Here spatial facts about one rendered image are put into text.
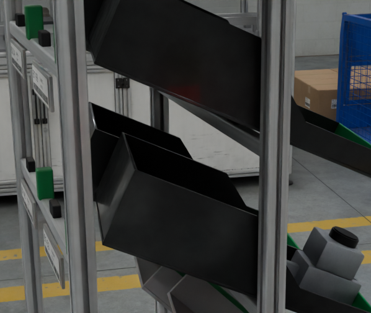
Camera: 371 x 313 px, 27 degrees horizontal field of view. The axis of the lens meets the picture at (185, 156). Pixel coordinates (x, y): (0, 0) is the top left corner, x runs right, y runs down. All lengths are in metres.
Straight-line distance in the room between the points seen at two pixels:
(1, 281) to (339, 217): 1.86
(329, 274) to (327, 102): 4.97
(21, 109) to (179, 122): 3.71
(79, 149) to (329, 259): 0.31
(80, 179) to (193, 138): 4.06
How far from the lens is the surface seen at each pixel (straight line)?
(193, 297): 0.87
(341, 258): 0.80
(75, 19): 0.58
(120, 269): 3.75
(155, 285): 0.88
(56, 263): 0.71
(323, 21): 9.64
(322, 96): 5.73
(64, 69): 0.58
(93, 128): 0.81
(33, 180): 0.85
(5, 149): 4.55
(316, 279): 0.80
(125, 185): 0.68
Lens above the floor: 1.57
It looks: 17 degrees down
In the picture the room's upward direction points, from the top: 1 degrees counter-clockwise
